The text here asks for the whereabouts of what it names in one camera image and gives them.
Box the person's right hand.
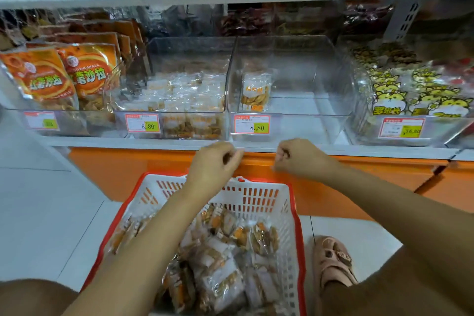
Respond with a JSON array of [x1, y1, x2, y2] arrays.
[[273, 138, 340, 183]]

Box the person's left hand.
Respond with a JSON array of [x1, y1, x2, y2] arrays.
[[185, 142, 245, 198]]

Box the white red-rimmed shopping basket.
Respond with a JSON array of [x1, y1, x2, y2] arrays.
[[80, 171, 308, 316]]

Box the pile of small brown snacks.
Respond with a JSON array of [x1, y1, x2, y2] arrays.
[[107, 204, 288, 316]]

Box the stack of orange packets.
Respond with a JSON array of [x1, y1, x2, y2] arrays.
[[0, 19, 145, 115]]

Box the person's right forearm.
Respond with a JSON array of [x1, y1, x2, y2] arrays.
[[320, 162, 474, 316]]

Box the person's left forearm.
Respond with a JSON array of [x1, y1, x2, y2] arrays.
[[63, 179, 217, 316]]

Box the orange shelf base panel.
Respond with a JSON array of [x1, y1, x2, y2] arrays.
[[67, 147, 474, 220]]

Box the yellow hamster snack packets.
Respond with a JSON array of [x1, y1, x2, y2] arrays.
[[352, 41, 474, 119]]

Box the person's right leg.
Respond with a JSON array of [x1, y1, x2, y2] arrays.
[[318, 245, 474, 316]]

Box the clear plastic bin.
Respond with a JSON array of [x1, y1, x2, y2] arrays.
[[111, 36, 237, 141], [341, 34, 474, 149], [226, 35, 358, 145], [0, 23, 149, 137]]

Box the white yellow price tag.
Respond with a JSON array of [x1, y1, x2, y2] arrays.
[[24, 111, 60, 132], [233, 114, 272, 136], [124, 113, 161, 134], [378, 117, 428, 140]]

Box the pink clog sandal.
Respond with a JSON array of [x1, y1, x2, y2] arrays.
[[311, 236, 360, 294]]

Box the white wire mesh panel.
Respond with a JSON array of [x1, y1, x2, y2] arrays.
[[0, 8, 60, 50]]

